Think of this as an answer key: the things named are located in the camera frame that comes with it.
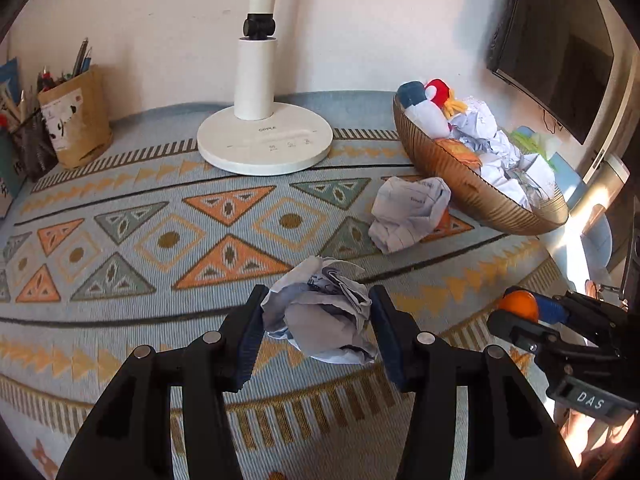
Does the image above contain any gold ribbed bowl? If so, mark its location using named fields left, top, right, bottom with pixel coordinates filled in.
left=392, top=87, right=570, bottom=236

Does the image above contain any grey paper ball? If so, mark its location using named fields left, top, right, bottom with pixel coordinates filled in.
left=261, top=255, right=377, bottom=365

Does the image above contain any patterned woven mat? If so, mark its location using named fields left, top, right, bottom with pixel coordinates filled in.
left=0, top=127, right=566, bottom=480

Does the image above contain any plush toy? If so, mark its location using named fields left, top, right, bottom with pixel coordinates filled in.
left=396, top=78, right=471, bottom=139

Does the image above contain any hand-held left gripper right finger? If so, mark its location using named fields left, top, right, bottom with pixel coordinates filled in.
left=369, top=284, right=578, bottom=480

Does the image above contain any white desk lamp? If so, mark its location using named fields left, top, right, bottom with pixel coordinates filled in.
left=196, top=0, right=334, bottom=177

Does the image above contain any orange ball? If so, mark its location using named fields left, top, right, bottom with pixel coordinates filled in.
left=500, top=290, right=541, bottom=323

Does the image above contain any person's right hand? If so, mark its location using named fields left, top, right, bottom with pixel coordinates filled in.
left=557, top=402, right=626, bottom=467

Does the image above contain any black mesh pen holder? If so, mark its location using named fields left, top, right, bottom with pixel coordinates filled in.
left=7, top=110, right=60, bottom=183

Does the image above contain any cardboard pen holder with pens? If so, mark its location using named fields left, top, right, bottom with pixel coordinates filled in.
left=37, top=65, right=113, bottom=169

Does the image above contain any black monitor cable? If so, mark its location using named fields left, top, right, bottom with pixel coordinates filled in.
left=541, top=106, right=565, bottom=135

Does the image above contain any row of upright books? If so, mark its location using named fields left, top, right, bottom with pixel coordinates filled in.
left=0, top=57, right=26, bottom=218

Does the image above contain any green tissue box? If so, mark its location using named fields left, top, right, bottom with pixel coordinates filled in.
left=510, top=127, right=563, bottom=158

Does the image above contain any white paper with print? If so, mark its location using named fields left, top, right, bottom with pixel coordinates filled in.
left=368, top=176, right=452, bottom=254

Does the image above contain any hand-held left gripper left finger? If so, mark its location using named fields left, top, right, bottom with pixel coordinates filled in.
left=55, top=284, right=271, bottom=480

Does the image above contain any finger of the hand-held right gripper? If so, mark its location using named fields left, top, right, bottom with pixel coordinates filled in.
left=487, top=310, right=551, bottom=354
left=532, top=294, right=571, bottom=327

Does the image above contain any bunch of pens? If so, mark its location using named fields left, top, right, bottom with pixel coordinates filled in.
left=37, top=36, right=93, bottom=91
left=0, top=87, right=41, bottom=131

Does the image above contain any black monitor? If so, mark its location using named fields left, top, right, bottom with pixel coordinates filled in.
left=486, top=0, right=616, bottom=146

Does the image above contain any white cylindrical appliance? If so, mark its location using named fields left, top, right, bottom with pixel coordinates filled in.
left=580, top=154, right=631, bottom=211

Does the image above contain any pile of papers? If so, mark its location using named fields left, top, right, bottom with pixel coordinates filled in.
left=447, top=95, right=558, bottom=211

